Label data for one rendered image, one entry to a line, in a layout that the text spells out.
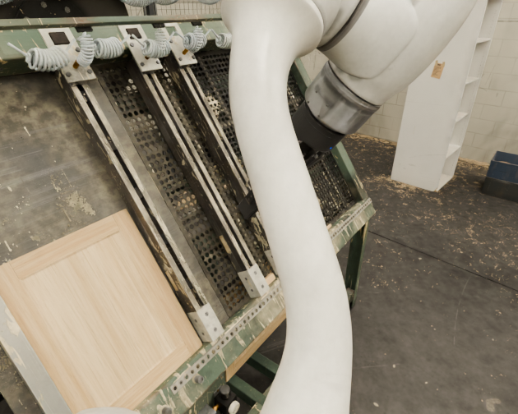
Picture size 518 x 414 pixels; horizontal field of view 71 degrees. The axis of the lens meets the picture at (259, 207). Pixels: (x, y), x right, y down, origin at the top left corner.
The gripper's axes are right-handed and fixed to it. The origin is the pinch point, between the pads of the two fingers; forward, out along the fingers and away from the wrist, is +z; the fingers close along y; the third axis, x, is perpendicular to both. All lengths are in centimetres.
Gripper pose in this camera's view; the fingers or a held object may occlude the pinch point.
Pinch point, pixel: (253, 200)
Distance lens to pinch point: 63.1
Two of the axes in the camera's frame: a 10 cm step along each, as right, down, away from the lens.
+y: -7.0, 1.5, -7.0
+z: -5.1, 5.8, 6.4
